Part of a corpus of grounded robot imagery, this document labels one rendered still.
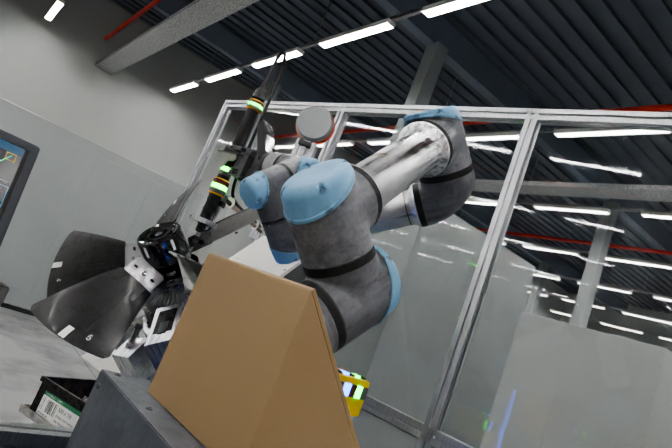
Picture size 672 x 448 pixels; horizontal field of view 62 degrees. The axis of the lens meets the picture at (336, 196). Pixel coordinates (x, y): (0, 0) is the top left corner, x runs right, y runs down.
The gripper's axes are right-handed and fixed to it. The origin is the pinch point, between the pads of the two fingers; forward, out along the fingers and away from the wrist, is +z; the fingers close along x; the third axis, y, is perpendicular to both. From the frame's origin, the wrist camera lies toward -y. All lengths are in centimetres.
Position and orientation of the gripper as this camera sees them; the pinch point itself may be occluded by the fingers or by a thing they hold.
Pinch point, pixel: (228, 152)
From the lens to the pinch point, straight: 155.5
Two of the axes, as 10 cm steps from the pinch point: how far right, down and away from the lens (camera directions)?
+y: -3.7, 9.1, -2.0
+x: 5.9, 3.9, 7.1
